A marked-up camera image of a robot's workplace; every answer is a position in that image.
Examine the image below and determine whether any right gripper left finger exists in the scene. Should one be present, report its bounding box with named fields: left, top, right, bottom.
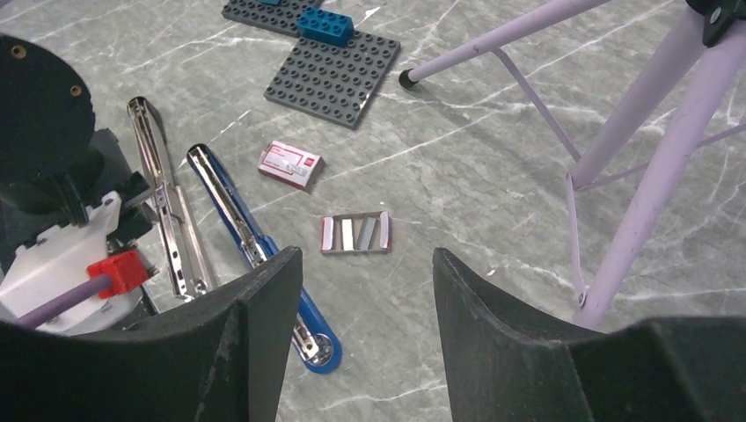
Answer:
left=1, top=246, right=304, bottom=421

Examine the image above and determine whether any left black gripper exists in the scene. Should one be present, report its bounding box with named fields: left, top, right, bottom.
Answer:
left=88, top=171, right=156, bottom=245

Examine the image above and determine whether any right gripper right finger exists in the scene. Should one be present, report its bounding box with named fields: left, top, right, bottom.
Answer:
left=433, top=248, right=745, bottom=421

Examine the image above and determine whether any red white staple box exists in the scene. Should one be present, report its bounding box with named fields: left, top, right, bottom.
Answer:
left=257, top=141, right=325, bottom=192

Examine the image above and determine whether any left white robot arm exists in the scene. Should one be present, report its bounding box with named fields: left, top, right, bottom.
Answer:
left=1, top=33, right=153, bottom=250

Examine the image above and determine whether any lavender music stand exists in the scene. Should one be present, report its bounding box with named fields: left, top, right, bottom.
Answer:
left=399, top=0, right=745, bottom=329

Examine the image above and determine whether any right grey building baseplate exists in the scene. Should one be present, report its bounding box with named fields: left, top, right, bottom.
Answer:
left=264, top=31, right=401, bottom=130

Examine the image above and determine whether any grey building baseplate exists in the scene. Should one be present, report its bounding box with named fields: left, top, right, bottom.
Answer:
left=222, top=0, right=324, bottom=38
left=264, top=31, right=401, bottom=130

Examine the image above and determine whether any left grey building baseplate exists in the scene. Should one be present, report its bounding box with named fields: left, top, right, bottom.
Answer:
left=222, top=0, right=324, bottom=38

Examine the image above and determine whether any dark teal building brick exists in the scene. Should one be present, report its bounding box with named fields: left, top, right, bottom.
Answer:
left=296, top=6, right=355, bottom=47

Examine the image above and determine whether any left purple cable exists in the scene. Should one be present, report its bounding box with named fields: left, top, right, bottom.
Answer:
left=14, top=273, right=114, bottom=331

